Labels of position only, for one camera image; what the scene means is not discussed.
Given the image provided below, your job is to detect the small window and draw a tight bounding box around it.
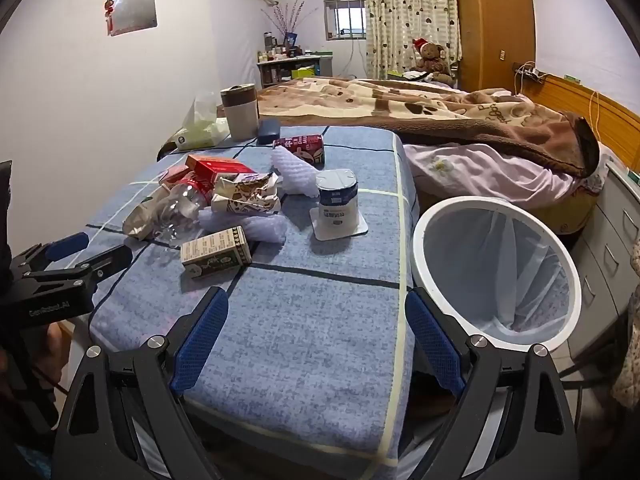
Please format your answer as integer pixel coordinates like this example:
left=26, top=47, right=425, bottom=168
left=323, top=0, right=366, bottom=41

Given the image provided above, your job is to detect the white blue yogurt cup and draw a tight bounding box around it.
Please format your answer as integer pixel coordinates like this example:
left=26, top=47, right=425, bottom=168
left=309, top=168, right=370, bottom=241

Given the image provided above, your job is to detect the white round trash bin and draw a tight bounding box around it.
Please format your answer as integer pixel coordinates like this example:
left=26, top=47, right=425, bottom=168
left=412, top=197, right=584, bottom=354

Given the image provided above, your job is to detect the silver wall panel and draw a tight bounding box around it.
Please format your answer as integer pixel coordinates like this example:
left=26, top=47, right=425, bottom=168
left=105, top=0, right=159, bottom=37

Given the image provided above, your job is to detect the vase with dry branches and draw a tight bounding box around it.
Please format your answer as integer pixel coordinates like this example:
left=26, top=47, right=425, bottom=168
left=262, top=2, right=319, bottom=49

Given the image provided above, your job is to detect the green white small carton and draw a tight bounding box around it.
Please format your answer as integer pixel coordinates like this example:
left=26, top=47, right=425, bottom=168
left=180, top=225, right=253, bottom=280

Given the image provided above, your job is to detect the teddy bear with red hat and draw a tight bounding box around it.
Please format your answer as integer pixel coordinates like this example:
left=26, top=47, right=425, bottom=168
left=411, top=37, right=459, bottom=86

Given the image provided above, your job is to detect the beige cup brown band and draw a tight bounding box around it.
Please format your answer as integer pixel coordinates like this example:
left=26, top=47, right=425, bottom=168
left=220, top=83, right=260, bottom=140

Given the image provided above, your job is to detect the pink bed quilt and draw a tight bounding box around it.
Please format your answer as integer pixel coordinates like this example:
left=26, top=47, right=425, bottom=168
left=402, top=142, right=612, bottom=212

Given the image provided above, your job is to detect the dark blue glasses case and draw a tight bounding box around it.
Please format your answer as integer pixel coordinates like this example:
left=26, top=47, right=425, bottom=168
left=258, top=118, right=281, bottom=145

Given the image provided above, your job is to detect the brown paw print blanket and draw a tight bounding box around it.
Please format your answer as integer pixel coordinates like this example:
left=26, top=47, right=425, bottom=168
left=215, top=75, right=602, bottom=179

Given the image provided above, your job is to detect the red drink can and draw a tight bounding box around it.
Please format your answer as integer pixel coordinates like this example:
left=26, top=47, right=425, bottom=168
left=273, top=133, right=326, bottom=166

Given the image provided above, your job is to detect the heart patterned curtain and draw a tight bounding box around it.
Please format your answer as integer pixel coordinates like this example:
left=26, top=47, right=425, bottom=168
left=361, top=0, right=464, bottom=81

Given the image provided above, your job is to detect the clear plastic wrap piece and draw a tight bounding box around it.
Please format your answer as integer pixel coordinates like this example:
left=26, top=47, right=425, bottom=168
left=197, top=204, right=289, bottom=247

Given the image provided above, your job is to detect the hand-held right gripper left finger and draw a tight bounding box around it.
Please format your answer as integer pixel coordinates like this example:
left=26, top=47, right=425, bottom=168
left=50, top=286, right=231, bottom=480

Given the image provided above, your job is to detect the cluttered grey desk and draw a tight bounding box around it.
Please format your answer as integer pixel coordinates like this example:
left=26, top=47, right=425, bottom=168
left=256, top=51, right=334, bottom=87

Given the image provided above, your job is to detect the white charging cable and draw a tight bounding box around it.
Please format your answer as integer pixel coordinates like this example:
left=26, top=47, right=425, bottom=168
left=589, top=89, right=602, bottom=137

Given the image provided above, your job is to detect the blue checked table cloth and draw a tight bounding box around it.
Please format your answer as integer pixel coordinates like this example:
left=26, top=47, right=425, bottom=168
left=85, top=125, right=422, bottom=467

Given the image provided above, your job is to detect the clear plastic bottle red label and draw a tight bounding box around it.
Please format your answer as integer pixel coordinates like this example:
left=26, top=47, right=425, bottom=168
left=150, top=172, right=217, bottom=249

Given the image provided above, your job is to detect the wooden wardrobe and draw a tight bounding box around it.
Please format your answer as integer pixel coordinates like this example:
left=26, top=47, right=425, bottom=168
left=453, top=0, right=537, bottom=94

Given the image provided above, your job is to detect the yellow tissue pack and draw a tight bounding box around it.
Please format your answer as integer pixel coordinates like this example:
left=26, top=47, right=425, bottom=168
left=169, top=92, right=231, bottom=154

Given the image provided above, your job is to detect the red medicine box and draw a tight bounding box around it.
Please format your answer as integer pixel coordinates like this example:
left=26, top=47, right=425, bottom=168
left=185, top=153, right=257, bottom=182

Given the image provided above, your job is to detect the wooden headboard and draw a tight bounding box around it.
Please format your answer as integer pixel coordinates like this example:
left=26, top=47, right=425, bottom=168
left=519, top=72, right=640, bottom=162

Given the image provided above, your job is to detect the brown patterned snack wrapper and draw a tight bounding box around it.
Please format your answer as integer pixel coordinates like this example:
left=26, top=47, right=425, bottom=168
left=210, top=172, right=284, bottom=217

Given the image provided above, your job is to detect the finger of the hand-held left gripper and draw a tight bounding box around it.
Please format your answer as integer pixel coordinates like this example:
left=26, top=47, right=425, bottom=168
left=10, top=232, right=90, bottom=275
left=30, top=245, right=134, bottom=292

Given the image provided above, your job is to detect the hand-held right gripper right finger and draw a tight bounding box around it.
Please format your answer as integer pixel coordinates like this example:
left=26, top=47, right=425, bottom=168
left=405, top=287, right=584, bottom=480

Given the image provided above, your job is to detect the white foam wrap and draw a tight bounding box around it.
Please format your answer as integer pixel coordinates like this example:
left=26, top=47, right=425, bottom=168
left=270, top=147, right=322, bottom=197

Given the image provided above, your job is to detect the grey drawer cabinet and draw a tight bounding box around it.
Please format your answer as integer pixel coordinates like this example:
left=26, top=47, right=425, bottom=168
left=569, top=159, right=640, bottom=357

